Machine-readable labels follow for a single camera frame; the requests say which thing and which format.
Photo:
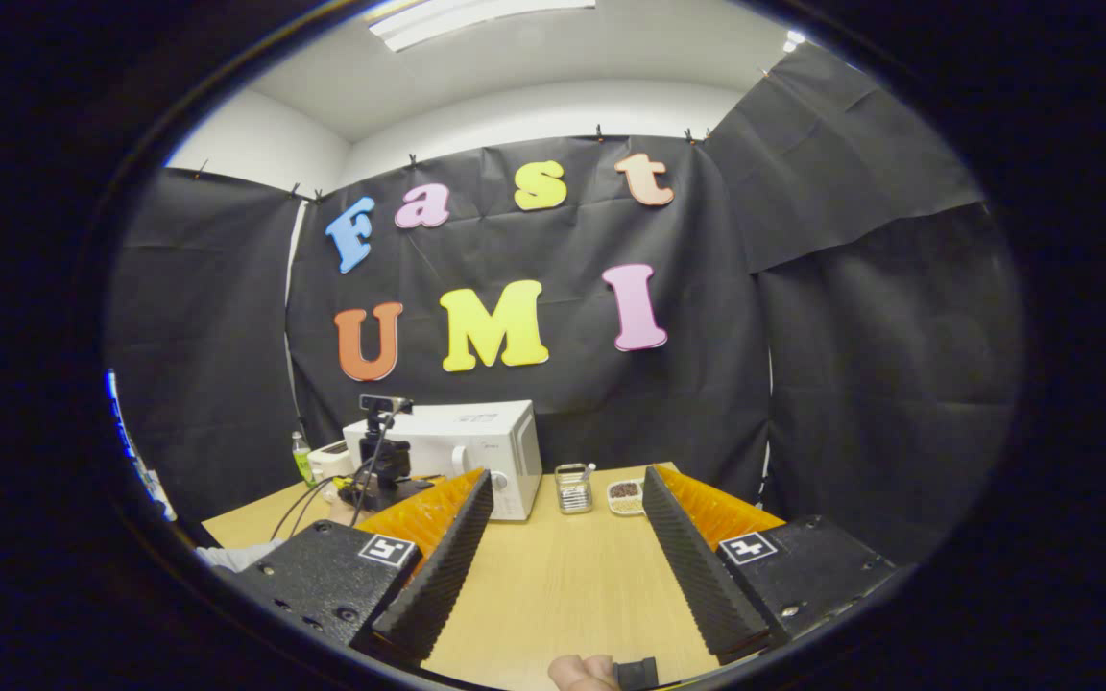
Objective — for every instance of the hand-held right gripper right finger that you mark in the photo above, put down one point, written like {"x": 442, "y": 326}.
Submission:
{"x": 697, "y": 576}

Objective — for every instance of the small ceiling light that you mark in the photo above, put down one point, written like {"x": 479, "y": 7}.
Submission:
{"x": 793, "y": 40}

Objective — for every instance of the green drink bottle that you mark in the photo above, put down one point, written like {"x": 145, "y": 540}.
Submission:
{"x": 302, "y": 463}

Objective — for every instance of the long ceiling light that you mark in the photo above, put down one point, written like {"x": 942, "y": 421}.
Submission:
{"x": 476, "y": 21}

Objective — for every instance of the white divided bean dish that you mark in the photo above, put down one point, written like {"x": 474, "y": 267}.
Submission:
{"x": 625, "y": 497}

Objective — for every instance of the computer monitor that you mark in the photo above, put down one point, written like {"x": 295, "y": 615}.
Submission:
{"x": 131, "y": 441}

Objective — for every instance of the white toaster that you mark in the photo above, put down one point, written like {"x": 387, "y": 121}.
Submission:
{"x": 330, "y": 461}

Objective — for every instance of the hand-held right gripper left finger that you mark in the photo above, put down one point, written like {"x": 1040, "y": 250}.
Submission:
{"x": 438, "y": 585}

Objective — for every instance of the white microwave oven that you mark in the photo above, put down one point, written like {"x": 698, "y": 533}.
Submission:
{"x": 476, "y": 451}

